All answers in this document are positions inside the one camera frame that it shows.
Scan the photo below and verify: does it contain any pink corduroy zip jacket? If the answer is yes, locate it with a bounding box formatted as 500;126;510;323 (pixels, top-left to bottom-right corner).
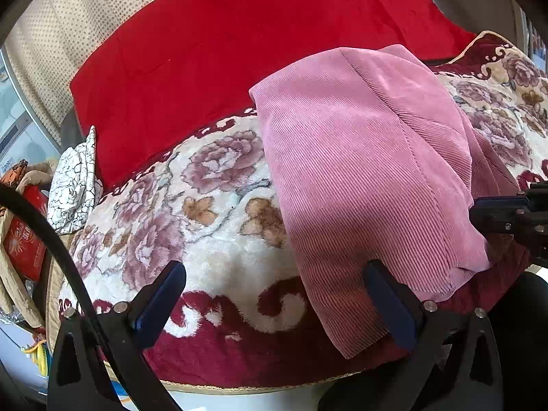
250;45;516;358

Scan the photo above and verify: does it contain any beige coat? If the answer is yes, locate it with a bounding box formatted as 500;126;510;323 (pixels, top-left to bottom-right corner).
1;160;54;328

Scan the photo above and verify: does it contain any red cardboard box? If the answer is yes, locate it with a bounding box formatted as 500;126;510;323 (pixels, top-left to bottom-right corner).
4;186;48;282

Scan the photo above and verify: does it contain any white black patterned pillow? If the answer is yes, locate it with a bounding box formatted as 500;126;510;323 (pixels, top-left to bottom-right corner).
47;126;103;235

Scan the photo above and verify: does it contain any wooden bed headboard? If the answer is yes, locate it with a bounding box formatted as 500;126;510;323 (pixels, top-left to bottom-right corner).
433;0;528;52

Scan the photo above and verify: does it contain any orange black folded cloth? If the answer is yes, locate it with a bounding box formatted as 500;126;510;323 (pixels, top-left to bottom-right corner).
1;160;28;188

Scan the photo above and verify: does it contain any floral plush blanket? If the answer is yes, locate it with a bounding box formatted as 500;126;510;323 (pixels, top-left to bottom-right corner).
69;31;547;394

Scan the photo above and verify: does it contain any dark sofa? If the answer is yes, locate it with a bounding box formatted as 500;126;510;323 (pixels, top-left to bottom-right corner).
60;108;85;151

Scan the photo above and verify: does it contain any beige dotted curtain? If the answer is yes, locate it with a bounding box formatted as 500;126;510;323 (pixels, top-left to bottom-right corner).
5;0;153;141

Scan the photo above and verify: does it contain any red quilt on sofa back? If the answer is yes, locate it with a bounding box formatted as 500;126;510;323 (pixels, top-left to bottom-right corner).
71;0;473;190

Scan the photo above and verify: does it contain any black cable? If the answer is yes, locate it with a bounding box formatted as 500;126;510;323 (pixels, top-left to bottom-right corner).
0;182;183;411

